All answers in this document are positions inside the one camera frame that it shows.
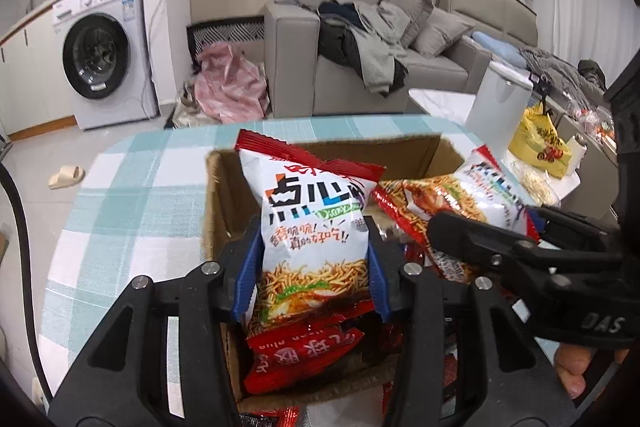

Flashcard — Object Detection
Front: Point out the white side table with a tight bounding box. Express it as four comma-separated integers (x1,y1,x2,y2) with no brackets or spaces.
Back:
406,88,580,200

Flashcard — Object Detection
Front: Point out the small red snack packet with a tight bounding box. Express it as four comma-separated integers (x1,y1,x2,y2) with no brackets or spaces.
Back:
243,303,373,395

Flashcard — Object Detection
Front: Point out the white front-load washing machine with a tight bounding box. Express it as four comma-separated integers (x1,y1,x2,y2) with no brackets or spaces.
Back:
52,0,160,130

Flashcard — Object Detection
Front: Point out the grey sofa cushion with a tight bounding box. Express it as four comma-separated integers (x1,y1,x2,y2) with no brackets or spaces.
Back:
380,0,434,49

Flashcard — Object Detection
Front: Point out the beige slipper on floor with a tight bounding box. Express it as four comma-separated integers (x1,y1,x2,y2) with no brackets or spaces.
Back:
48,165,86,190

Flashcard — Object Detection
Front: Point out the pink cloth on chair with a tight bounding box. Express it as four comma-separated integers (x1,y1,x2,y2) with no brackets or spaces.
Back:
194,41,269,124

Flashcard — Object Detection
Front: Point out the SF Express cardboard box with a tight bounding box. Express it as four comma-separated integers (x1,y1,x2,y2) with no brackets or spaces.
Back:
204,129,463,413

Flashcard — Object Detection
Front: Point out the grey sofa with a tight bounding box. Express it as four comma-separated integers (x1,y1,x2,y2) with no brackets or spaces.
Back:
263,0,612,118

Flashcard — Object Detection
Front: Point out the black patterned chair back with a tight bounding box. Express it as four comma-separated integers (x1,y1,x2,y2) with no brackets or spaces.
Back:
186,15,265,72

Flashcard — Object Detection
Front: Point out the yellow plastic bag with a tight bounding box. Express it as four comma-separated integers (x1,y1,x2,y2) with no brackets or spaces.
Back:
509,103,572,179

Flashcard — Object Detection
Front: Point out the person's right hand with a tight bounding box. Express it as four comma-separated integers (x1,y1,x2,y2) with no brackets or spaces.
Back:
553,343,629,400

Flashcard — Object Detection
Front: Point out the white cylindrical kettle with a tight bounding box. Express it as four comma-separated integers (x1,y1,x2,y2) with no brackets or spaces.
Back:
464,61,533,157

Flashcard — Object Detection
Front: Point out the clear bag of food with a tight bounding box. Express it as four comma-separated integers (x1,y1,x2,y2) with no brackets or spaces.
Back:
510,160,560,206

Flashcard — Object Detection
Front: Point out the white red noodle snack bag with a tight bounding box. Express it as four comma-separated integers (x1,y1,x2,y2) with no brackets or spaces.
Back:
235,130,384,334

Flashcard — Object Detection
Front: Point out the small noodle snack bag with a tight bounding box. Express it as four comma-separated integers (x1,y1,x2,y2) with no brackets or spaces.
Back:
373,145,539,283

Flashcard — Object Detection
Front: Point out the pile of grey clothes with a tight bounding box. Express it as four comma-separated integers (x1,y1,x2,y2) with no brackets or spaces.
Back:
317,0,409,98

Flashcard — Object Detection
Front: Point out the teal checked tablecloth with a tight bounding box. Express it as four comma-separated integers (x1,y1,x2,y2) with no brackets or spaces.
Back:
38,114,561,403

